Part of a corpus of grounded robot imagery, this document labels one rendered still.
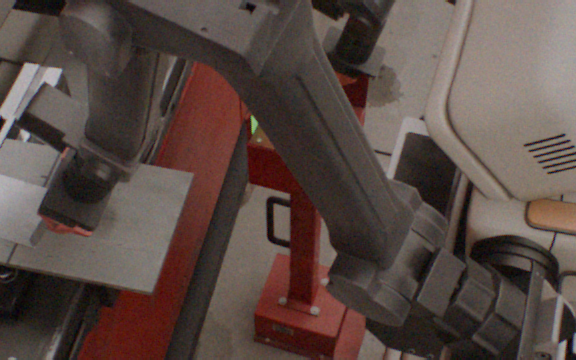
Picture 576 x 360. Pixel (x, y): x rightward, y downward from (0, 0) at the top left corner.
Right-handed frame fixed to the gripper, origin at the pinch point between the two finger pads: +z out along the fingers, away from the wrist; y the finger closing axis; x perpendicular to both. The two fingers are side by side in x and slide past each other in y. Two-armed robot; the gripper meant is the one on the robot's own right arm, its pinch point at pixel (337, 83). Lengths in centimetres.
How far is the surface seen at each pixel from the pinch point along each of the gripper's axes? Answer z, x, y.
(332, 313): 65, 9, -21
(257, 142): 4.4, 14.7, 8.6
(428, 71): 77, -82, -26
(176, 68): 0.7, 9.9, 25.7
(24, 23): 106, -62, 93
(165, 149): 10.0, 19.5, 22.5
